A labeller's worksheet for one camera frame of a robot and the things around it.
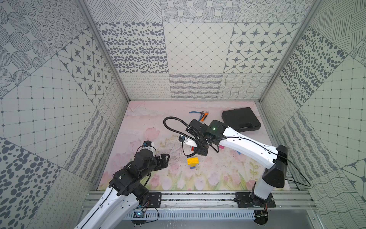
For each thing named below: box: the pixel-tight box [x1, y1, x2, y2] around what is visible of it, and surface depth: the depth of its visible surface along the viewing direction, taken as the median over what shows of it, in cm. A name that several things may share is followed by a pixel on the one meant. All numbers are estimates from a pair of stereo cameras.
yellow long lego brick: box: [186, 157, 200, 167], surface depth 80 cm
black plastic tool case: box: [221, 106, 262, 133], surface depth 107 cm
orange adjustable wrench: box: [200, 112, 209, 122], surface depth 113 cm
